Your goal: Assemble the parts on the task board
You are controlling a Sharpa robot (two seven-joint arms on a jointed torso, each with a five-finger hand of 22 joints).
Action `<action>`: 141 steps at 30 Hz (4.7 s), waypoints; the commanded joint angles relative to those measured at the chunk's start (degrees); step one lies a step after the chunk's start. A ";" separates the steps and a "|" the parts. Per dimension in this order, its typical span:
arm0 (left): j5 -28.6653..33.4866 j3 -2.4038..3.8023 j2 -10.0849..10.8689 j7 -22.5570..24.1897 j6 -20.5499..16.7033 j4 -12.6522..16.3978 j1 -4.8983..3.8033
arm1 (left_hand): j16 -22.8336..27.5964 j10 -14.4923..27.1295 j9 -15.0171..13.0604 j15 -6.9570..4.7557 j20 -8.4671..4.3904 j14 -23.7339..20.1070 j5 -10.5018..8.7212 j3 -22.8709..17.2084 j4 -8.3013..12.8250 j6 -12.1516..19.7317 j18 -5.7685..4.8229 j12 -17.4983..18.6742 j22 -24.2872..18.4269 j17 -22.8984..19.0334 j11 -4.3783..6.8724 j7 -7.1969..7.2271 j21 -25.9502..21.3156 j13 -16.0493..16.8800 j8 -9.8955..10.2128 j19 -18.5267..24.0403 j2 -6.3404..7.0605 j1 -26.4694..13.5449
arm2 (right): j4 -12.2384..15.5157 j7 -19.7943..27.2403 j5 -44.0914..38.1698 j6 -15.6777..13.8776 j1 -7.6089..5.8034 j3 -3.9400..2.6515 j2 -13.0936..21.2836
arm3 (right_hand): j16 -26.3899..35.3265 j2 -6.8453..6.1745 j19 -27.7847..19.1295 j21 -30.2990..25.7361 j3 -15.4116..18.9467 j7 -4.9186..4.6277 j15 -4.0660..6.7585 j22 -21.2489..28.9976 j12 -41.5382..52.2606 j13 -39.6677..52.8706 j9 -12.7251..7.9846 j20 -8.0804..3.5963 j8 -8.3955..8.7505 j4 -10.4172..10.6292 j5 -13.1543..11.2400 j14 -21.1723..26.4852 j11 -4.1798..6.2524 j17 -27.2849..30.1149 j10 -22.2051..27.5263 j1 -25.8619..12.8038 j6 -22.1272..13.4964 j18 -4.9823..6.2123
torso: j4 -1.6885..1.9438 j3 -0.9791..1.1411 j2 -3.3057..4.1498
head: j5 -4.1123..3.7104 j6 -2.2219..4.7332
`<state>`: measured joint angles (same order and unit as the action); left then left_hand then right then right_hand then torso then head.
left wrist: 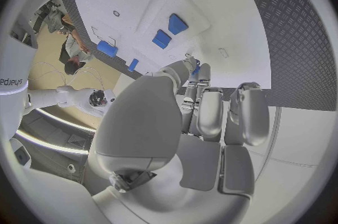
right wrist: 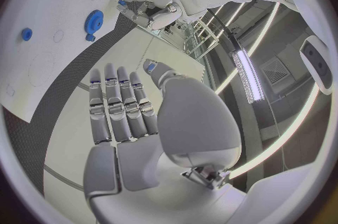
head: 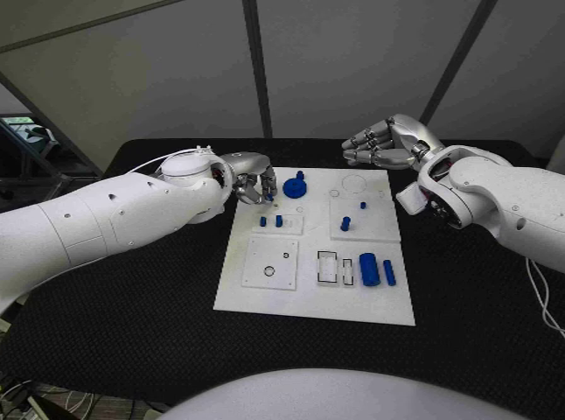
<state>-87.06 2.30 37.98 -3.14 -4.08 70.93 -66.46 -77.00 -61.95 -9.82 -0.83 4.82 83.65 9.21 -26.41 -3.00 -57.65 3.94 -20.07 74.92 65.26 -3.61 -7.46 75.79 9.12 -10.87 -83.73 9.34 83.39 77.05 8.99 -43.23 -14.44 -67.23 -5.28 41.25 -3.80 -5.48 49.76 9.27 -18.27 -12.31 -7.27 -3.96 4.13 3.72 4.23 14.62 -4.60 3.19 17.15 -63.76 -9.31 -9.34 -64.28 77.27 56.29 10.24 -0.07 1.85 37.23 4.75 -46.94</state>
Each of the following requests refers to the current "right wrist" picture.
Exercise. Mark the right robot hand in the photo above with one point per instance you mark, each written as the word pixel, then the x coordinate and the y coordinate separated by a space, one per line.
pixel 137 165

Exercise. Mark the small blue peg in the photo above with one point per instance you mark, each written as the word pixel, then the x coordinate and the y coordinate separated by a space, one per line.
pixel 90 37

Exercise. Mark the blue gear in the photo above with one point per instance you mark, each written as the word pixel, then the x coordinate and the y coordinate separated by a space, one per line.
pixel 93 21

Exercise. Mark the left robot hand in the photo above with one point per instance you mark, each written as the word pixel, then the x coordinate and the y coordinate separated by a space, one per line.
pixel 161 10

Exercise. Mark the glowing light bar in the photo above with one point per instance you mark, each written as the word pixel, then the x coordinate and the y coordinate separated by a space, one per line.
pixel 248 78

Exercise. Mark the blue round peg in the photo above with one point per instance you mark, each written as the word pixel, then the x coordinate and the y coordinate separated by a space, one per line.
pixel 26 34

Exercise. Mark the blue part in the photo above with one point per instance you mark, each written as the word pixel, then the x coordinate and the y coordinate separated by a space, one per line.
pixel 121 2

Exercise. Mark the white task board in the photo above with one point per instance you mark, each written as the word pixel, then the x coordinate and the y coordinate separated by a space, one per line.
pixel 52 6

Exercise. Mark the metal frame rack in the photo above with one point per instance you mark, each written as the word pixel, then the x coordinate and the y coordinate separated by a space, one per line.
pixel 202 40

